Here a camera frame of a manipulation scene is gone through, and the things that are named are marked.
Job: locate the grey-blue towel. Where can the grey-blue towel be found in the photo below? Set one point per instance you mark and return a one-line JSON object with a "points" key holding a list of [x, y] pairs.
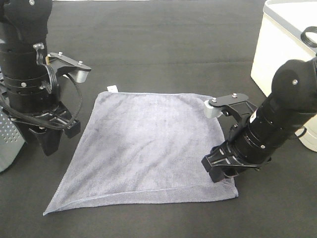
{"points": [[143, 148]]}

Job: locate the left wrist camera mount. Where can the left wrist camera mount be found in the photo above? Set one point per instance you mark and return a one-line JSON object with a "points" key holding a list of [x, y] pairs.
{"points": [[63, 65]]}

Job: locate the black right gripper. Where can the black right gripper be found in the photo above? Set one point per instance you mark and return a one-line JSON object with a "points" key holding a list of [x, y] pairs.
{"points": [[223, 163]]}

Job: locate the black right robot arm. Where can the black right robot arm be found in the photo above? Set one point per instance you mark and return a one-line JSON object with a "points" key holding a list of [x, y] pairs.
{"points": [[259, 131]]}

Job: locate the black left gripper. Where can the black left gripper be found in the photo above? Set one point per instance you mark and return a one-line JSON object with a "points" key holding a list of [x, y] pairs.
{"points": [[47, 125]]}

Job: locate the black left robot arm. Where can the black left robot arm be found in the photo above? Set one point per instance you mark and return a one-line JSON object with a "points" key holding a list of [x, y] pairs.
{"points": [[29, 88]]}

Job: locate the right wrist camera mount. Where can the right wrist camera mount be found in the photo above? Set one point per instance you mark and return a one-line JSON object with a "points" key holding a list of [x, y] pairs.
{"points": [[235, 105]]}

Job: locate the white storage box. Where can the white storage box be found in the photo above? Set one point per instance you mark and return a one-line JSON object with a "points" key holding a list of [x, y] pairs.
{"points": [[287, 32]]}

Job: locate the black table mat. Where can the black table mat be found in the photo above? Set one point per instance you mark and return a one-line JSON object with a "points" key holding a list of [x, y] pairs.
{"points": [[198, 46]]}

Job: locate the grey perforated laundry basket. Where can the grey perforated laundry basket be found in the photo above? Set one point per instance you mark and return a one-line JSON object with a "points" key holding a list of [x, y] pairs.
{"points": [[11, 141]]}

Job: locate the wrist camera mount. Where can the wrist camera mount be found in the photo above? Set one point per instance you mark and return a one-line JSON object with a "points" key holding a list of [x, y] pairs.
{"points": [[235, 105], [63, 65]]}

